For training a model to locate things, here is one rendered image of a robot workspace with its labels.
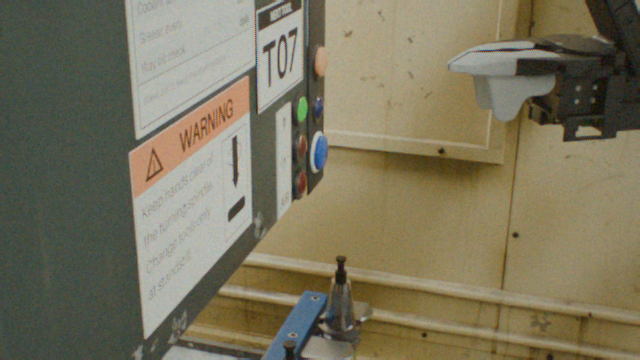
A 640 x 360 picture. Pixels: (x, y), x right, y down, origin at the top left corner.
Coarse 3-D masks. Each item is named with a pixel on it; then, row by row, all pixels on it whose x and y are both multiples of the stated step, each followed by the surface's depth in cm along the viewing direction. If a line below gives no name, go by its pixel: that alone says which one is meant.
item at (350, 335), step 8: (320, 320) 116; (360, 320) 115; (320, 328) 113; (328, 328) 113; (352, 328) 113; (360, 328) 114; (320, 336) 114; (328, 336) 112; (336, 336) 112; (344, 336) 112; (352, 336) 112; (352, 344) 113
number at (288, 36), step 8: (288, 24) 59; (296, 24) 61; (280, 32) 58; (288, 32) 59; (296, 32) 61; (280, 40) 58; (288, 40) 59; (296, 40) 61; (280, 48) 58; (288, 48) 60; (296, 48) 61; (280, 56) 58; (288, 56) 60; (296, 56) 62; (280, 64) 58; (288, 64) 60; (296, 64) 62; (280, 72) 59; (288, 72) 60; (296, 72) 62; (280, 80) 59; (288, 80) 60
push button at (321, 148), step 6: (318, 138) 69; (324, 138) 70; (318, 144) 69; (324, 144) 69; (318, 150) 69; (324, 150) 70; (318, 156) 69; (324, 156) 70; (318, 162) 69; (324, 162) 70; (318, 168) 70
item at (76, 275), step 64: (0, 0) 29; (64, 0) 32; (256, 0) 53; (0, 64) 29; (64, 64) 33; (128, 64) 38; (0, 128) 30; (64, 128) 33; (128, 128) 39; (256, 128) 56; (0, 192) 30; (64, 192) 34; (128, 192) 39; (256, 192) 57; (0, 256) 30; (64, 256) 35; (128, 256) 40; (0, 320) 31; (64, 320) 35; (128, 320) 41; (192, 320) 49
